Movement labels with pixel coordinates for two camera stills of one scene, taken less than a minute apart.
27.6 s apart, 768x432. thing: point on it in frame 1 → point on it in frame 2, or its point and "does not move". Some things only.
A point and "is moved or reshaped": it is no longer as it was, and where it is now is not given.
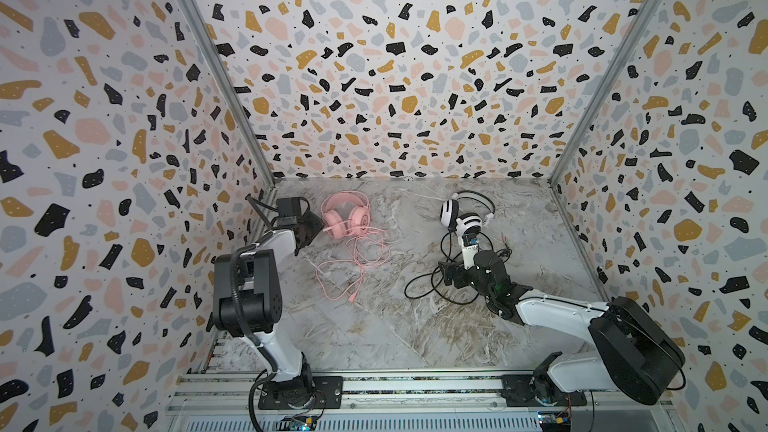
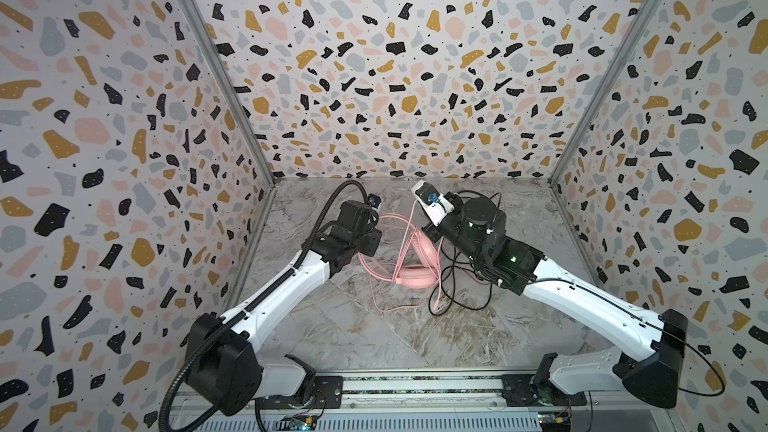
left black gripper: [313, 222] → [374, 237]
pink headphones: [346, 212] is moved or reshaped
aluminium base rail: [466, 402] does not move
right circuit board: [551, 422] does not move
